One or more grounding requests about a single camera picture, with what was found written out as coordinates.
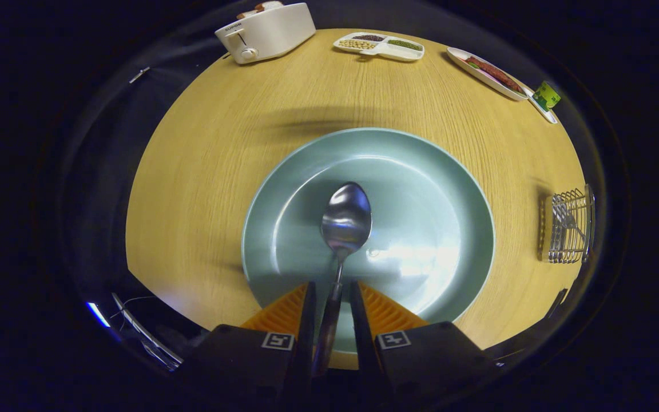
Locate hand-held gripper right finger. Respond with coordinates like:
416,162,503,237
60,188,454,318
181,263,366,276
350,280,499,401

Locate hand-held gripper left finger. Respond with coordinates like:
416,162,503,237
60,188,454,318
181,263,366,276
184,280,317,401

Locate silver spoon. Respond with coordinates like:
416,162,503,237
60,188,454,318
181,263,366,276
312,181,374,378

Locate silver fork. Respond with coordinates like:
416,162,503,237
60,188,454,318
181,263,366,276
553,200,587,244

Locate teal round plate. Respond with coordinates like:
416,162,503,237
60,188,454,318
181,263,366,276
241,127,496,354

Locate white divided dish with beans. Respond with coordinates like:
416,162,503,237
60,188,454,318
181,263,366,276
333,33,425,62

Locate white square coaster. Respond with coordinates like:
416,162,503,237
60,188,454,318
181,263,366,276
521,86,559,125

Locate white oval food plate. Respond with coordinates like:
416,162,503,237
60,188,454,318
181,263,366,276
447,46,530,102

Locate red-brown meat pieces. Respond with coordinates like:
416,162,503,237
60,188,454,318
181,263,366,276
466,56,525,94

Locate white toaster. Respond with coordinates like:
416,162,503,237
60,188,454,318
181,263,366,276
215,2,317,65

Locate green drink bottle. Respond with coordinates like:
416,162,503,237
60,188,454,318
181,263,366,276
531,81,562,112

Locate metal wire basket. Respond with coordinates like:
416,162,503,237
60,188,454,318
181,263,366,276
538,184,597,264

